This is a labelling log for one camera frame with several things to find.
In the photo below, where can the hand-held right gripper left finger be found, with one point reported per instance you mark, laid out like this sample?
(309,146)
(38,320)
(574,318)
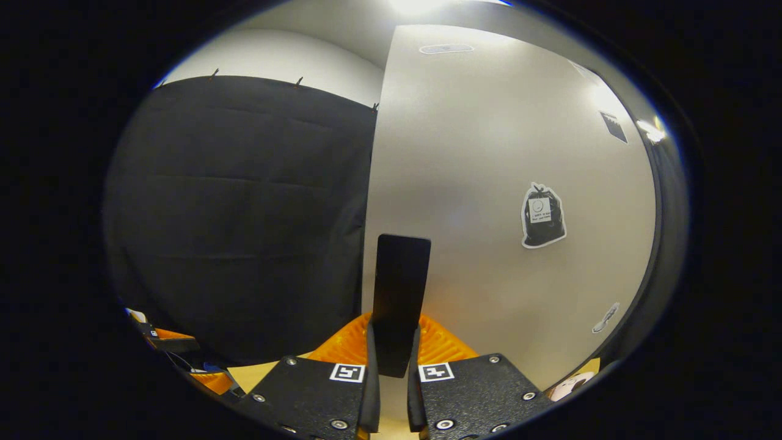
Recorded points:
(317,397)

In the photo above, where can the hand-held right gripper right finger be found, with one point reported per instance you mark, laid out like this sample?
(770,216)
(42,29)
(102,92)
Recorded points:
(476,397)

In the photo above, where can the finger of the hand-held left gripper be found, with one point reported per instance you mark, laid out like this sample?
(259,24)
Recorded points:
(180,344)
(212,382)

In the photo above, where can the grey cabinet door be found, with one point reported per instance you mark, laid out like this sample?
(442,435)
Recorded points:
(476,171)

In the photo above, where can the small white object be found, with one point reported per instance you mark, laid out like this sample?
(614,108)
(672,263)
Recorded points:
(571,385)

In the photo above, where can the black backdrop cloth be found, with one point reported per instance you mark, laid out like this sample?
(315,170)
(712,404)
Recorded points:
(244,214)

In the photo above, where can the ceiling light panel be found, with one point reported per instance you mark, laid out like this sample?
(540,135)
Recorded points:
(418,6)

